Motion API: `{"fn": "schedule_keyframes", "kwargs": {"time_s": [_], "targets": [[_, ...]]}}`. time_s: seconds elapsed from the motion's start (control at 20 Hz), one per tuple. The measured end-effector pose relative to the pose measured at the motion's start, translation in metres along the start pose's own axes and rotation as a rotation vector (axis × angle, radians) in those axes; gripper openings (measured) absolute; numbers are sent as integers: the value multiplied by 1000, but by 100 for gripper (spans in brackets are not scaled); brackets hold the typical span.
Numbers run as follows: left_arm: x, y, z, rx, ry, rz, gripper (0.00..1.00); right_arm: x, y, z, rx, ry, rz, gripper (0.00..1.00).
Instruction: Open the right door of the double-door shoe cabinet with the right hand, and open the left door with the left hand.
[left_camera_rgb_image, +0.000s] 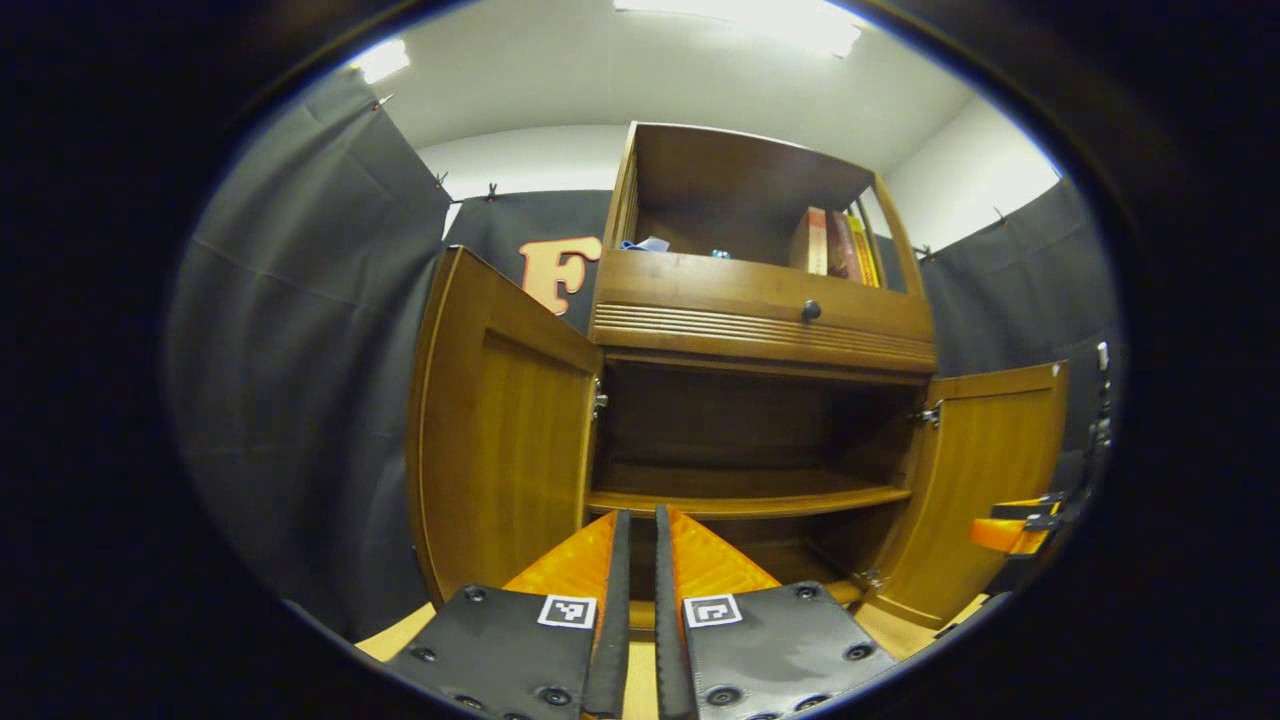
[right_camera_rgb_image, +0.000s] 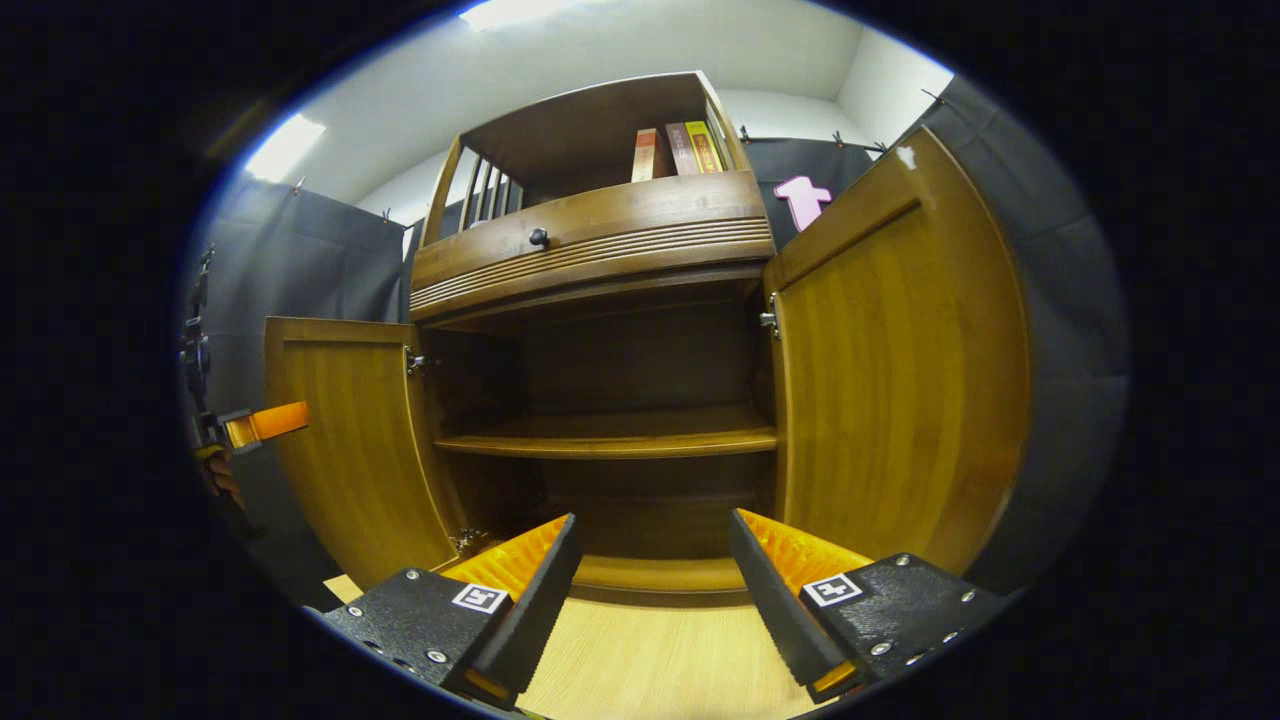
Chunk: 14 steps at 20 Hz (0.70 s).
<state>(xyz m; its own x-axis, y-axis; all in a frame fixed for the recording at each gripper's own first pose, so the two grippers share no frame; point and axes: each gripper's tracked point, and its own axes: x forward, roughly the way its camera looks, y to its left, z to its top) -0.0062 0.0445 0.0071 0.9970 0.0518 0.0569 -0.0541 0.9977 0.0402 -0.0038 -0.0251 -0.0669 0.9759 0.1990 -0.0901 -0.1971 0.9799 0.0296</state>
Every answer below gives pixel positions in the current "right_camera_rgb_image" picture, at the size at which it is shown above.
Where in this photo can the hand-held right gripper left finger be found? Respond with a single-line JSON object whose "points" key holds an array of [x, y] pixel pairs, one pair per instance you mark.
{"points": [[530, 620]]}

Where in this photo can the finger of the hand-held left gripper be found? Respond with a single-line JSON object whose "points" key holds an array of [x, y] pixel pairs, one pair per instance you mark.
{"points": [[265, 425]]}

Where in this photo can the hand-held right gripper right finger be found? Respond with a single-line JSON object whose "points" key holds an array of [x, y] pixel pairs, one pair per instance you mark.
{"points": [[775, 610]]}

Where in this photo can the wooden shoe cabinet door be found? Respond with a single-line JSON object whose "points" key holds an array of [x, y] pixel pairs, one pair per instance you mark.
{"points": [[900, 380], [350, 450]]}

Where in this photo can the wooden double-door shoe cabinet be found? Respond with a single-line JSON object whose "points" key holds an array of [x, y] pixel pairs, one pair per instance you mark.
{"points": [[590, 130]]}

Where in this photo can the metal door hinge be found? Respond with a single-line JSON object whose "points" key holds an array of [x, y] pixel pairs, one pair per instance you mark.
{"points": [[418, 362], [470, 541], [769, 318]]}

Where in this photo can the wooden cabinet drawer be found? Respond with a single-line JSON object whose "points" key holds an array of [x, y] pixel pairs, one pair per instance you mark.
{"points": [[640, 215]]}

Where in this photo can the black backdrop cloth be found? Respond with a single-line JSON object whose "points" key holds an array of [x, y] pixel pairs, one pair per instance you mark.
{"points": [[310, 260]]}

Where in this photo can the wooden inner shelf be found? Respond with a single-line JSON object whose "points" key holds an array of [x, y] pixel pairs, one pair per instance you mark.
{"points": [[620, 435]]}

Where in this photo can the ceiling light panel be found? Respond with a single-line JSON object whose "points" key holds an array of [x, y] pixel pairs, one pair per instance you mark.
{"points": [[283, 148]]}

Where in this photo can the black round drawer knob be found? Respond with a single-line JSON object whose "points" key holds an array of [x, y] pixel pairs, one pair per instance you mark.
{"points": [[538, 237]]}

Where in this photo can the yellow book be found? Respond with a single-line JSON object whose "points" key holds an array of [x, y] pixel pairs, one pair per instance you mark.
{"points": [[705, 147]]}

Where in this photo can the brown book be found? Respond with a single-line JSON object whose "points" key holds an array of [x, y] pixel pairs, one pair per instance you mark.
{"points": [[683, 150]]}

